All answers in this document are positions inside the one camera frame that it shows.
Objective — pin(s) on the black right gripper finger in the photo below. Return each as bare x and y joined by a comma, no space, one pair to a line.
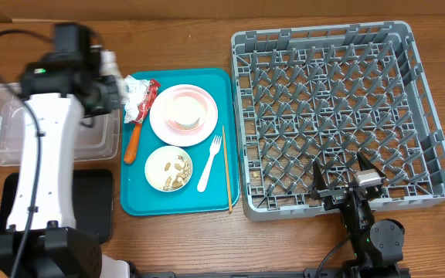
365,164
318,185

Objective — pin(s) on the teal plastic tray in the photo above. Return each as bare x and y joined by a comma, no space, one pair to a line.
138,198

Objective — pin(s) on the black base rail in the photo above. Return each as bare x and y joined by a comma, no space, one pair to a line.
222,275

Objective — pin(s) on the small white bowl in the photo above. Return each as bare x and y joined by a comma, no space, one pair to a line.
168,169

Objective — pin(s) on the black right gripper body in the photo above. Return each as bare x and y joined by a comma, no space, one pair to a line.
338,198

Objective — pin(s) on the white cup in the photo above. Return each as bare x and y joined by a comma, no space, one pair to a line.
185,113

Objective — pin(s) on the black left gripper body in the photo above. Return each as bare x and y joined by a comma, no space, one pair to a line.
109,99

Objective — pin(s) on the white plastic fork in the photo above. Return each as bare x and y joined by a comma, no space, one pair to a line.
213,151

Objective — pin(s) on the wooden chopstick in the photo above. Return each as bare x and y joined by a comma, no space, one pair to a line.
228,182

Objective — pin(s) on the grey dishwasher rack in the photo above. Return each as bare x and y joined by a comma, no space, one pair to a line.
322,95

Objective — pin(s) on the orange carrot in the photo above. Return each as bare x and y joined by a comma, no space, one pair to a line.
132,149

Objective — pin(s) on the pink plate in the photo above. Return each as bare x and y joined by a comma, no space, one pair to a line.
175,137

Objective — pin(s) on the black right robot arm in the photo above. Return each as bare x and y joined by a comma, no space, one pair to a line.
377,245

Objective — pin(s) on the clear plastic bin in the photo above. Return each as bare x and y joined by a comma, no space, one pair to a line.
100,142

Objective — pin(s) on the black tray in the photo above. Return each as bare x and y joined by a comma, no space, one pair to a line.
93,195

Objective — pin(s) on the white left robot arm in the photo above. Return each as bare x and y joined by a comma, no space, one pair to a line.
70,83

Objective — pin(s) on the pink bowl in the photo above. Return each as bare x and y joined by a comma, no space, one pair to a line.
189,93

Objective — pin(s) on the red snack wrapper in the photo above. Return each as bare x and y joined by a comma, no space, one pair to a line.
149,97

